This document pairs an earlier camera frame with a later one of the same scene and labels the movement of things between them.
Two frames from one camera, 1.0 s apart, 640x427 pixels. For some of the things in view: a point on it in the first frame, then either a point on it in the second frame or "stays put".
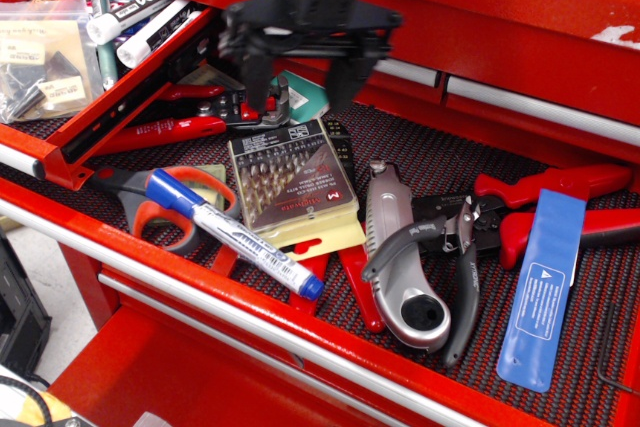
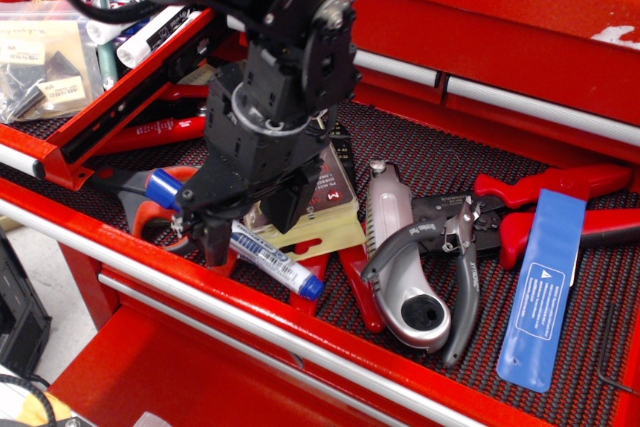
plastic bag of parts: [48, 62] stays put
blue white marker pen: [166, 190] stays put
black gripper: [317, 13] to [259, 135]
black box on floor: [25, 322] stays put
